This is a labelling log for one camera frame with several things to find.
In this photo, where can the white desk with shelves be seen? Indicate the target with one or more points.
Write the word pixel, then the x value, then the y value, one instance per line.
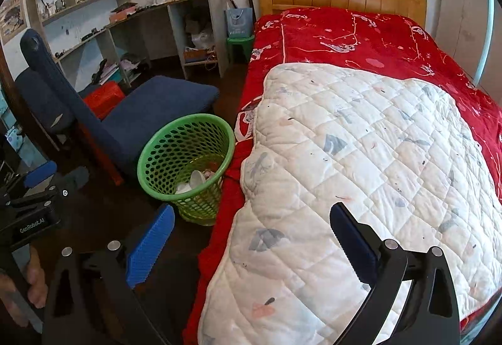
pixel 120 40

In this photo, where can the person left hand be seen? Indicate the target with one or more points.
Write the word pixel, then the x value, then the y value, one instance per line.
pixel 23 287

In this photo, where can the blue paper gift bag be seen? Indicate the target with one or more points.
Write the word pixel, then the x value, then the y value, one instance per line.
pixel 239 22

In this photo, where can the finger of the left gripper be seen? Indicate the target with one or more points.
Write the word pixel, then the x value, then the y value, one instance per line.
pixel 40 174

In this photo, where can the green plastic stool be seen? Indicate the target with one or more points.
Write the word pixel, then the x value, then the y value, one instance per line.
pixel 239 49

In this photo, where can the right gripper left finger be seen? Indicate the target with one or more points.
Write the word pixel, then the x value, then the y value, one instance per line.
pixel 91 298

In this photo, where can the white quilted blanket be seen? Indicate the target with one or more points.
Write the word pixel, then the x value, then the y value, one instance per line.
pixel 397 154

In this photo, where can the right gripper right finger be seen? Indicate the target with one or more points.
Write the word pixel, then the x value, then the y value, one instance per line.
pixel 430 313

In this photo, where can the red patterned bedspread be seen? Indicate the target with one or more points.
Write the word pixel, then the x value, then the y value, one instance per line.
pixel 385 44

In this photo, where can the blue office chair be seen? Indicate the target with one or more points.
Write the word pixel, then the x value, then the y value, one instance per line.
pixel 115 125

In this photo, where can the green plastic mesh trash basket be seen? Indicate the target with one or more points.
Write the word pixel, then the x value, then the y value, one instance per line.
pixel 202 142

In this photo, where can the white wardrobe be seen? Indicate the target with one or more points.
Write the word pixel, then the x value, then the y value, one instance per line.
pixel 461 33

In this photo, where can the white paper cup green logo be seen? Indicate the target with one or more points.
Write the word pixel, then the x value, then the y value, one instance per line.
pixel 197 179

